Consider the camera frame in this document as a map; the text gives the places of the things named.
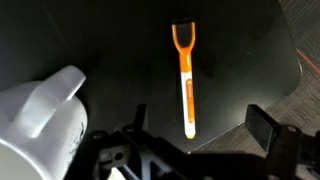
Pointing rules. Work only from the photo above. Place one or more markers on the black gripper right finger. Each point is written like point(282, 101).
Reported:
point(261, 126)

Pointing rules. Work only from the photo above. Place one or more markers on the white mug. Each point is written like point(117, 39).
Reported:
point(42, 124)

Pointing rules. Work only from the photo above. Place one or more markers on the orange marker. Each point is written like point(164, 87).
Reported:
point(184, 39)

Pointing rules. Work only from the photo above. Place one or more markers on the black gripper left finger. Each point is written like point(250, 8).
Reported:
point(141, 117)

